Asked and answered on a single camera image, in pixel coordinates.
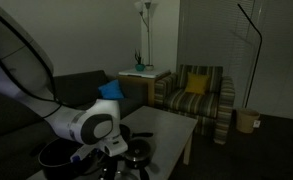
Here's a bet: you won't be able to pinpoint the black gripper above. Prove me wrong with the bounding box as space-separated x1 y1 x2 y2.
91 153 121 180

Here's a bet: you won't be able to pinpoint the small glass saucepan lid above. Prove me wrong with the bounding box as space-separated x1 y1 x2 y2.
123 137 157 162

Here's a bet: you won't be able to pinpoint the large black pot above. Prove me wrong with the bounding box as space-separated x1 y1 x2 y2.
37 137 99 180

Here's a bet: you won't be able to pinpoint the small black saucepan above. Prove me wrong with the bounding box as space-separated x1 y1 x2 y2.
123 137 158 180

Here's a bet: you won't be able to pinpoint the black frying pan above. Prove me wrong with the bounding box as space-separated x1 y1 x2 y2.
119 123 155 143

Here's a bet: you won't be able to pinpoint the grey coffee table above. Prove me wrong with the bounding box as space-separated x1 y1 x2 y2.
25 105 199 180

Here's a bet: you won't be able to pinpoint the blue pillow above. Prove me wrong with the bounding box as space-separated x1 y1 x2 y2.
97 79 125 101

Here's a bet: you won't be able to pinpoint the dark grey sofa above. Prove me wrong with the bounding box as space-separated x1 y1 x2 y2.
0 69 154 180

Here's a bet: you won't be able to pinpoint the wooden white-topped side table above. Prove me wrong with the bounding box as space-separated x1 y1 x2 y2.
116 67 172 108

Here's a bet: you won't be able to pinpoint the striped armchair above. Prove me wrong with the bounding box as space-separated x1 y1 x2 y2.
153 64 236 146

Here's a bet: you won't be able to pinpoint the teal potted plant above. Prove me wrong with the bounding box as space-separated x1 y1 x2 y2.
133 49 146 72

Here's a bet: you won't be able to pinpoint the yellow cushion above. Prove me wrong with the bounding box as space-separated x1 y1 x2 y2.
184 72 212 96

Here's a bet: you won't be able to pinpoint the white multi-head floor lamp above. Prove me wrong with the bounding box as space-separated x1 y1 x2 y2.
134 0 154 68

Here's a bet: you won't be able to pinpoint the wicker waste basket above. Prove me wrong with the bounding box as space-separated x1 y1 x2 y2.
235 107 262 135

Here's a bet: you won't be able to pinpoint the white window blinds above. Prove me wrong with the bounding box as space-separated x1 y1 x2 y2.
176 0 293 121

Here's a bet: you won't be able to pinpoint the thin black floor lamp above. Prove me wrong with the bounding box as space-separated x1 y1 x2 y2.
237 3 264 109

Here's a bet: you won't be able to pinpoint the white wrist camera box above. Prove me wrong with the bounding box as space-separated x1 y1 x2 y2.
70 137 129 164

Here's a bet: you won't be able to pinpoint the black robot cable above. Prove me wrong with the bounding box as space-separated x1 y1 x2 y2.
0 4 74 120

